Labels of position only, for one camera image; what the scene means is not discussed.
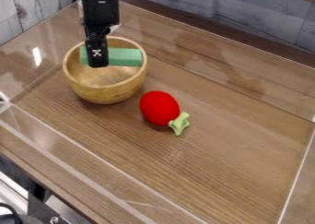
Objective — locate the black metal table bracket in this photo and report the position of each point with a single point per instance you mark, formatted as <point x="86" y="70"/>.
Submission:
<point x="37" y="208"/>

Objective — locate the clear acrylic enclosure wall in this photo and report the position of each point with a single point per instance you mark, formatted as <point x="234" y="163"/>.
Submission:
<point x="127" y="173"/>

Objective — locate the red plush strawberry toy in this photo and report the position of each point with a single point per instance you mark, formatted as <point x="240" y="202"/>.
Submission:
<point x="162" y="111"/>

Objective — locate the light wooden bowl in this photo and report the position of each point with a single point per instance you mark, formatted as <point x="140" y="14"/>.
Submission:
<point x="110" y="84"/>

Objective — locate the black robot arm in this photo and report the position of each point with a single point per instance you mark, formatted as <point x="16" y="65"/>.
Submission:
<point x="99" y="17"/>

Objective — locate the green rectangular block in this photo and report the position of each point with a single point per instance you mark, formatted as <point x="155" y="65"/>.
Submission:
<point x="119" y="56"/>

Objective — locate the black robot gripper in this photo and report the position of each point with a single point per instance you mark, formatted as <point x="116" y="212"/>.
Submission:
<point x="100" y="16"/>

